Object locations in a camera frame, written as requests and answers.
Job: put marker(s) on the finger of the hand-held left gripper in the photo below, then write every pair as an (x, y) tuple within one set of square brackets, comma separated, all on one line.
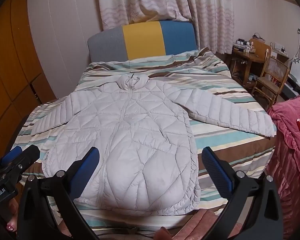
[(12, 155), (25, 158)]

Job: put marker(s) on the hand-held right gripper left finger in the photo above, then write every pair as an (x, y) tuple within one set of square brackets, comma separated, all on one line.
[(88, 165)]

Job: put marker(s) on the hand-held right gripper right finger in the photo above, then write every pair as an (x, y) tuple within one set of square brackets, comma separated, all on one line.
[(218, 175)]

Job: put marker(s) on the white quilted puffer jacket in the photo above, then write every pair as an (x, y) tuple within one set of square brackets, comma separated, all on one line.
[(140, 142)]

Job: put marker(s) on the person's left hand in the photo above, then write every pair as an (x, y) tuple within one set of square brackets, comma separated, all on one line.
[(13, 215)]

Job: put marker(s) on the striped duvet cover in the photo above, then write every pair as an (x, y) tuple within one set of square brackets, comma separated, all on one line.
[(227, 135)]

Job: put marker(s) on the pink ribbed clothing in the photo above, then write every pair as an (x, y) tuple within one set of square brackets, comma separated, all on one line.
[(205, 220)]

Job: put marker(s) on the pink ruffled blanket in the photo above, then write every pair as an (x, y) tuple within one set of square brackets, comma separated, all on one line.
[(290, 155)]

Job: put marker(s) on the wooden wardrobe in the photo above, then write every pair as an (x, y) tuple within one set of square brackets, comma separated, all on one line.
[(12, 67)]

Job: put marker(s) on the wooden rattan chair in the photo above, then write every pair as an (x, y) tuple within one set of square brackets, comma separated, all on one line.
[(270, 82)]

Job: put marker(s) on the black printer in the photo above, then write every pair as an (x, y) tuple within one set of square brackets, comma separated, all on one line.
[(292, 85)]

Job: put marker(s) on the wooden desk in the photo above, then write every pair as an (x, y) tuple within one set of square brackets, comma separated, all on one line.
[(258, 52)]

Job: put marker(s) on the stack of boxes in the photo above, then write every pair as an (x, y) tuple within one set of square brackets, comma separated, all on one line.
[(241, 45)]

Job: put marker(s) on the grey yellow blue headboard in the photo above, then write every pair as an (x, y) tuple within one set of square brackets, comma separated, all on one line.
[(142, 40)]

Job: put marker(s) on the white box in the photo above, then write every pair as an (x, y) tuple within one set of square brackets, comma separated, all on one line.
[(278, 50)]

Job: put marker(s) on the white patterned curtain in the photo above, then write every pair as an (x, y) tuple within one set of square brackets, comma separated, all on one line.
[(210, 17)]

